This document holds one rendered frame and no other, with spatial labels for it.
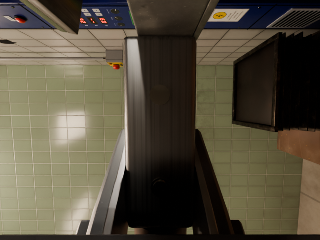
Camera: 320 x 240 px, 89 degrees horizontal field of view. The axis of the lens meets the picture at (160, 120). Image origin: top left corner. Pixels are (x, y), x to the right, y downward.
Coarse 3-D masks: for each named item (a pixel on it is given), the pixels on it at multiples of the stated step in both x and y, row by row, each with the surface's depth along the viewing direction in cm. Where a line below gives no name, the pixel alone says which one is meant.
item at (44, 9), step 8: (32, 0) 27; (40, 0) 27; (48, 0) 29; (56, 0) 31; (64, 0) 33; (72, 0) 35; (80, 0) 38; (40, 8) 29; (48, 8) 29; (56, 8) 31; (64, 8) 33; (72, 8) 36; (80, 8) 39; (48, 16) 32; (56, 16) 32; (64, 16) 34; (72, 16) 36; (64, 24) 35; (72, 24) 37; (72, 32) 39
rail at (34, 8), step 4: (20, 0) 28; (24, 0) 28; (28, 4) 29; (32, 4) 29; (32, 8) 30; (36, 8) 30; (36, 12) 32; (40, 12) 31; (44, 16) 33; (48, 20) 34; (52, 20) 34; (52, 24) 36; (56, 24) 36; (60, 28) 38
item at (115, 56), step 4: (108, 52) 94; (112, 52) 94; (116, 52) 94; (120, 52) 94; (108, 56) 94; (112, 56) 94; (116, 56) 94; (120, 56) 94; (108, 60) 95; (112, 60) 95; (116, 60) 95; (120, 60) 95; (112, 64) 99; (116, 64) 99; (120, 64) 99
